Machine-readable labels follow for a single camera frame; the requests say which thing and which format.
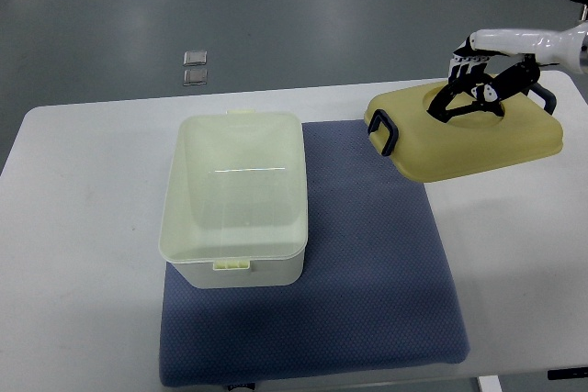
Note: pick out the yellow box lid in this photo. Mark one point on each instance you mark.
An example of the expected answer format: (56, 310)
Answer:
(425, 149)

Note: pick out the white storage box base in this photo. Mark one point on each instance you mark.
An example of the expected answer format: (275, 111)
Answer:
(236, 204)

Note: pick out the black bracket under table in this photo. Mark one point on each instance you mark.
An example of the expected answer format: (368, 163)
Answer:
(566, 374)

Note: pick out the blue padded mat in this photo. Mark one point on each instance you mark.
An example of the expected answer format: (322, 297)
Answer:
(376, 291)

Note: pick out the upper metal floor plate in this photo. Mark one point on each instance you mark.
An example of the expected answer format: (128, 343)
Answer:
(195, 57)

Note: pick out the lower metal floor plate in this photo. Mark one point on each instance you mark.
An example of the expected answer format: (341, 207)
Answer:
(193, 77)

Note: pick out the metal floor plate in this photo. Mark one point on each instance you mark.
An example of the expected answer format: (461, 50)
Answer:
(193, 77)
(195, 57)

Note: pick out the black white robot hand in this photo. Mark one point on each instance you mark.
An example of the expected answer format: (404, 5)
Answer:
(492, 65)

